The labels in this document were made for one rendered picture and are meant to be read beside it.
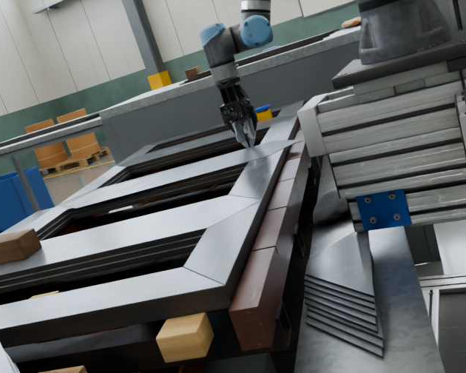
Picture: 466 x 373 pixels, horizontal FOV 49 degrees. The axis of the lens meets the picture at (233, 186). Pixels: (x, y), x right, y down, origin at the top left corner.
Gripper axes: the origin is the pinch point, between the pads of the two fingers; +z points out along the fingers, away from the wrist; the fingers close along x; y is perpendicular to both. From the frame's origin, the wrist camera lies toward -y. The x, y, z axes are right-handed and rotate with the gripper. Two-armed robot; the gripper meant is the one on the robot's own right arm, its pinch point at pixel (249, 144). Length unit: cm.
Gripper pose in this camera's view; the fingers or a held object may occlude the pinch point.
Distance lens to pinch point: 153.7
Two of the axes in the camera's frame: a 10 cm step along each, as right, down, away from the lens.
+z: 3.1, 9.2, 2.5
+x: 9.3, -2.3, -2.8
